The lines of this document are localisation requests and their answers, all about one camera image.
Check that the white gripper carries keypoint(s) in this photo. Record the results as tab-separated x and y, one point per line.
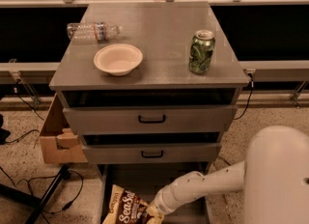
163	201

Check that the brown chip bag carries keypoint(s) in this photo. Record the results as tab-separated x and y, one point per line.
125	207

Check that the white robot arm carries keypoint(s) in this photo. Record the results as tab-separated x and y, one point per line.
273	178

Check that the grey open bottom drawer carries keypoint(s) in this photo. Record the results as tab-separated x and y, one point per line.
147	179

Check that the grey middle drawer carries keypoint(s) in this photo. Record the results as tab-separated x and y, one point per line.
152	153

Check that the grey top drawer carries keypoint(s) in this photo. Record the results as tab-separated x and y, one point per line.
141	120

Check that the grey drawer cabinet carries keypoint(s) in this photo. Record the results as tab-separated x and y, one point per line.
163	32

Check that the cardboard box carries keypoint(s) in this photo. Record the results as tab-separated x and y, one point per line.
58	143

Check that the white paper bowl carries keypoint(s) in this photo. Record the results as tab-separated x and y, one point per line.
118	59

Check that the green soda can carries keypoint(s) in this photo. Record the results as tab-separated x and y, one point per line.
201	50

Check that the clear plastic water bottle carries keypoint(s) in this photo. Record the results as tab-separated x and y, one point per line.
93	31

